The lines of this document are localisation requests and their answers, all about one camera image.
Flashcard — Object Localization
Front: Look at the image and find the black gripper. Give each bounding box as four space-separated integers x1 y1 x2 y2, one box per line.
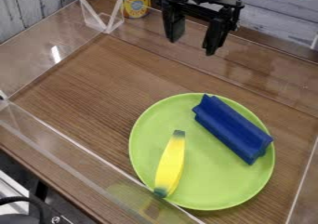
160 0 244 56

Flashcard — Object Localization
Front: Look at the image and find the yellow toy banana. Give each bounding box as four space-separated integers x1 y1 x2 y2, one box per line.
153 130 185 198

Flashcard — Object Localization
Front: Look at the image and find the green round plate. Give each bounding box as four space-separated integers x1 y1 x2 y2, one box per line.
128 93 275 211

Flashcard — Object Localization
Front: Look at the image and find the yellow blue labelled can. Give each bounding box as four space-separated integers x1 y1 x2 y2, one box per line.
121 0 149 19

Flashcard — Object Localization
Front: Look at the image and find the blue plastic block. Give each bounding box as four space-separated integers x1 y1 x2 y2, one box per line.
192 94 273 165

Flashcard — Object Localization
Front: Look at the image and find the clear acrylic tray wall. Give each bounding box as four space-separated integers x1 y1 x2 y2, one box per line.
0 0 318 224

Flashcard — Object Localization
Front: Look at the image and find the black cable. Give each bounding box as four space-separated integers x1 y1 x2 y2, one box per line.
0 196 50 224

